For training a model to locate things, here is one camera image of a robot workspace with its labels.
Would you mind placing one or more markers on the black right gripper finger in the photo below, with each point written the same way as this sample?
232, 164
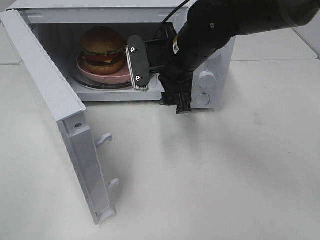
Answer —
177, 93

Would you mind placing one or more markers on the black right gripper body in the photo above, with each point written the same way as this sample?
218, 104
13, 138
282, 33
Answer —
161, 56

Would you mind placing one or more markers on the pink round plate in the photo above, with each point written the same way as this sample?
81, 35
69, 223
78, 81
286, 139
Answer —
122, 76

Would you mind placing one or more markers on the burger with lettuce and tomato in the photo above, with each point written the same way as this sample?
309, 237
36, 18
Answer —
103, 50

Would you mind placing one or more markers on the white microwave door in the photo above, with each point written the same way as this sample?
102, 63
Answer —
64, 114

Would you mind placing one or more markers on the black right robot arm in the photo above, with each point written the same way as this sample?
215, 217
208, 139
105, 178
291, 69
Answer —
209, 26

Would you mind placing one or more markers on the lower white timer knob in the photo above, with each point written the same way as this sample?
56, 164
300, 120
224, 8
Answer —
207, 79

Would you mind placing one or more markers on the glass microwave turntable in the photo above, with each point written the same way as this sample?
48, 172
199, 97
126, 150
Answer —
84, 81

